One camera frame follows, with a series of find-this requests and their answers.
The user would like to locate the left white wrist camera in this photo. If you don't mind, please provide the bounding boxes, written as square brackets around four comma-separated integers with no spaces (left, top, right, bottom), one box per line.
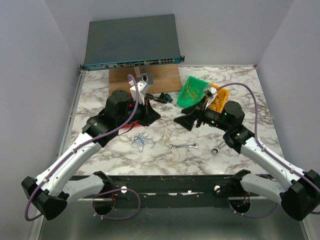
[128,80,150,105]

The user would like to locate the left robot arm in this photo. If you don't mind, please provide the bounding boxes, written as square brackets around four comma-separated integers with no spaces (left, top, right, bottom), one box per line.
[21,90,161,221]

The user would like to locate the red plastic bin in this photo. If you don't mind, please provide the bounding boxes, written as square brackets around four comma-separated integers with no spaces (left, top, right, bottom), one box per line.
[124,122,140,129]

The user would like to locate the small open-end wrench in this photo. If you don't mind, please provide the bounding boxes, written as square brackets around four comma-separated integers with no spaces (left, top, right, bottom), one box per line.
[169,142,199,149]

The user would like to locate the wooden board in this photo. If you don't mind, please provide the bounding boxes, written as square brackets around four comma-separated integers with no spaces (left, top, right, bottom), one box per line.
[109,64,182,95]

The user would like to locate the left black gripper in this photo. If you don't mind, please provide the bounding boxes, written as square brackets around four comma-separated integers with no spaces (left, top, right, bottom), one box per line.
[117,96,161,128]

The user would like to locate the yellow plastic bin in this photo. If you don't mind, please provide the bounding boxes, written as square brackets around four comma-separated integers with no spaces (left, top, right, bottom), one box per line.
[208,88,229,113]

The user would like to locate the grey metal bracket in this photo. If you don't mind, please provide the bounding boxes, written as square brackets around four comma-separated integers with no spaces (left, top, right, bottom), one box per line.
[133,66,154,85]

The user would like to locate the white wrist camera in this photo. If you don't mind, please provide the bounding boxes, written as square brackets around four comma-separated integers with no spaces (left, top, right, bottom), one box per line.
[128,80,150,105]
[203,84,218,109]

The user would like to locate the grey network switch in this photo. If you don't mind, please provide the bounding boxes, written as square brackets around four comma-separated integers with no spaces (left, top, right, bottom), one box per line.
[82,14,185,71]

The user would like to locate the black metal socket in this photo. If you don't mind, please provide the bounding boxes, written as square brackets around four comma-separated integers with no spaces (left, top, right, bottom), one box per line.
[145,93,155,100]

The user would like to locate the green plastic bin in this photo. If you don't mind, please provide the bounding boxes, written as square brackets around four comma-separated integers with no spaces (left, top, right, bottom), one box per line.
[176,76,209,108]

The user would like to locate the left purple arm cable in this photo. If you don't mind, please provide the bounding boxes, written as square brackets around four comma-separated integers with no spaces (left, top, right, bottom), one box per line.
[24,74,142,222]

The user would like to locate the green handled screwdriver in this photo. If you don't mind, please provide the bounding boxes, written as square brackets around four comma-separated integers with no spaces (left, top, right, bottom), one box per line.
[160,92,177,106]

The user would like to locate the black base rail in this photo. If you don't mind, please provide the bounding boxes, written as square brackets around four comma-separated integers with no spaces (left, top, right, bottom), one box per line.
[82,172,261,210]

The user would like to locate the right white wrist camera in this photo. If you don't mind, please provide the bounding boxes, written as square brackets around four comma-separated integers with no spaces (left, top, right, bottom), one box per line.
[203,84,218,109]

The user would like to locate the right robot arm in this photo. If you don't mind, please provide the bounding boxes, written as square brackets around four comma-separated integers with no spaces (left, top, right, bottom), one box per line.
[174,101,320,221]

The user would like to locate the ratchet wrench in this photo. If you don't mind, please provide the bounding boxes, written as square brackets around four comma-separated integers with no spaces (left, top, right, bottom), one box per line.
[211,141,226,156]

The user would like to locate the black cylindrical bit holder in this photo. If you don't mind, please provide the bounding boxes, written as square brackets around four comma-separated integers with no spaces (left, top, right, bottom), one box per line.
[153,97,168,104]

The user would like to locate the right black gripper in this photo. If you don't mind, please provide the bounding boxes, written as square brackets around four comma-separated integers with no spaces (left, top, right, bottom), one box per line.
[174,95,231,132]

